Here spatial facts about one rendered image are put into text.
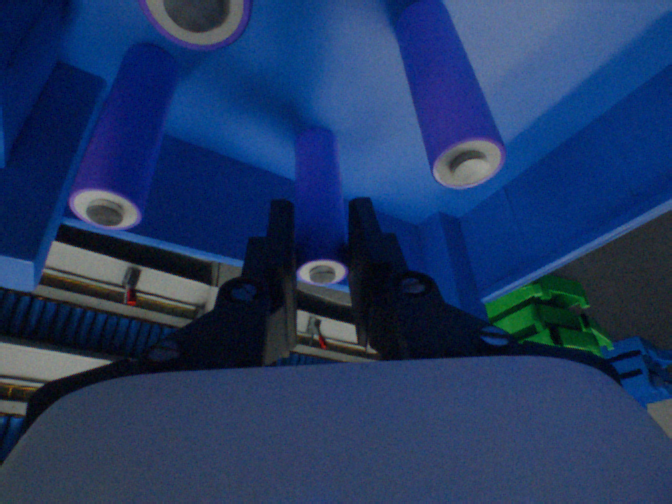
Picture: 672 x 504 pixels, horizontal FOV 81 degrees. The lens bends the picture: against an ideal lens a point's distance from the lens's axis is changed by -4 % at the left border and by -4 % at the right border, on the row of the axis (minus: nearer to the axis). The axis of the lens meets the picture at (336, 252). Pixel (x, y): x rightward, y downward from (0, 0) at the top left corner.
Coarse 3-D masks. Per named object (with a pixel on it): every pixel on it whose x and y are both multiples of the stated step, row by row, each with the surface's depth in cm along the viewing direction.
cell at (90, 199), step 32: (128, 64) 12; (160, 64) 13; (128, 96) 12; (160, 96) 12; (96, 128) 11; (128, 128) 11; (160, 128) 12; (96, 160) 10; (128, 160) 11; (96, 192) 10; (128, 192) 10; (96, 224) 11; (128, 224) 11
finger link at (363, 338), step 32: (352, 224) 12; (352, 256) 13; (384, 256) 10; (352, 288) 13; (384, 288) 10; (384, 320) 10; (480, 320) 9; (384, 352) 11; (480, 352) 9; (512, 352) 9
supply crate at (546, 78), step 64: (0, 0) 7; (64, 0) 12; (128, 0) 12; (256, 0) 12; (320, 0) 12; (384, 0) 12; (448, 0) 13; (512, 0) 13; (576, 0) 13; (640, 0) 13; (0, 64) 8; (64, 64) 13; (192, 64) 14; (256, 64) 14; (320, 64) 14; (384, 64) 14; (512, 64) 15; (576, 64) 15; (640, 64) 15; (0, 128) 10; (64, 128) 12; (192, 128) 16; (256, 128) 16; (384, 128) 17; (512, 128) 17; (576, 128) 17; (640, 128) 15; (0, 192) 10; (64, 192) 12; (192, 192) 16; (256, 192) 18; (384, 192) 20; (448, 192) 21; (512, 192) 20; (576, 192) 17; (640, 192) 15; (0, 256) 10; (448, 256) 20; (512, 256) 19; (576, 256) 17
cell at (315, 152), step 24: (312, 144) 16; (336, 144) 17; (312, 168) 15; (336, 168) 16; (312, 192) 15; (336, 192) 15; (312, 216) 14; (336, 216) 14; (312, 240) 14; (336, 240) 14; (312, 264) 14; (336, 264) 14
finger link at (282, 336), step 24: (288, 216) 12; (264, 240) 12; (288, 240) 11; (264, 264) 10; (288, 264) 10; (288, 288) 10; (288, 312) 11; (168, 336) 9; (192, 336) 9; (288, 336) 11; (144, 360) 8; (168, 360) 8; (192, 360) 8
